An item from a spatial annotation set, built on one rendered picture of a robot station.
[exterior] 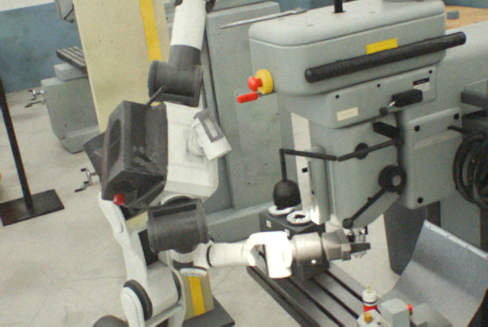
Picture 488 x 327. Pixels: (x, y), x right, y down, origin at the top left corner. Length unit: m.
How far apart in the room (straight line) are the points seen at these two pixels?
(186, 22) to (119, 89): 1.45
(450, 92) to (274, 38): 0.53
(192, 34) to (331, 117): 0.51
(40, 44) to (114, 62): 7.35
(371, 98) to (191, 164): 0.50
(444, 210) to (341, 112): 0.69
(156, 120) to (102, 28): 1.54
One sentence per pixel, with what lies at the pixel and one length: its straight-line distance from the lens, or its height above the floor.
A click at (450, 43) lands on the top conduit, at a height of 1.79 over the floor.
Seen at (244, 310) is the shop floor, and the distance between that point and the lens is 3.95.
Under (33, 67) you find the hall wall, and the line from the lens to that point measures 10.65.
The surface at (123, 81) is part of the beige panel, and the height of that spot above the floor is 1.44.
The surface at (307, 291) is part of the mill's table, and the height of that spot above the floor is 0.97.
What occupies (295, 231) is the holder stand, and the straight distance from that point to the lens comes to 2.21.
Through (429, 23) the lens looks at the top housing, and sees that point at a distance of 1.73.
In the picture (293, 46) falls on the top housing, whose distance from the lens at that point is 1.54.
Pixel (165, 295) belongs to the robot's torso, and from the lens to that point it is 2.23.
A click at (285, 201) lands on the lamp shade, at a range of 1.70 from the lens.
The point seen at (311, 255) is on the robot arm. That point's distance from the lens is 1.88.
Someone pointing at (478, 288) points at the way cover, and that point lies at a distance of 2.12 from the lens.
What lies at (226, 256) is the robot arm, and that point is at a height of 1.23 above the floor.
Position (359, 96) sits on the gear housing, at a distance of 1.65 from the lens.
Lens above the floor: 2.17
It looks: 19 degrees down
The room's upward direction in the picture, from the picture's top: 8 degrees counter-clockwise
